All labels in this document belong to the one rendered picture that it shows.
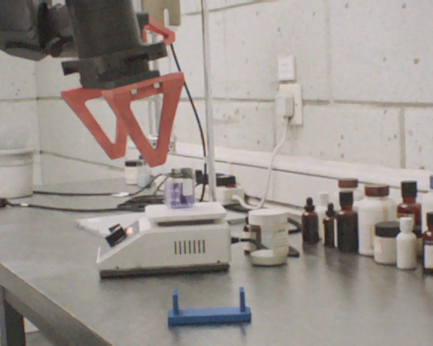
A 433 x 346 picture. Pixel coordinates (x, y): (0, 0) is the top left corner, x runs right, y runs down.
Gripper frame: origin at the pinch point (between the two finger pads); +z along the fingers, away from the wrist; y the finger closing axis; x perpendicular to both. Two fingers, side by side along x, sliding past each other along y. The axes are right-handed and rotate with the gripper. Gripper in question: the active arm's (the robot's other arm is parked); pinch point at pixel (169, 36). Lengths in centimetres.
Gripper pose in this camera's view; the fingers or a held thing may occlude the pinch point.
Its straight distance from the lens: 137.8
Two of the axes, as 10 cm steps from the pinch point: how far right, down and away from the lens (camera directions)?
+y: -6.2, -0.6, 7.8
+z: 7.8, -1.0, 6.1
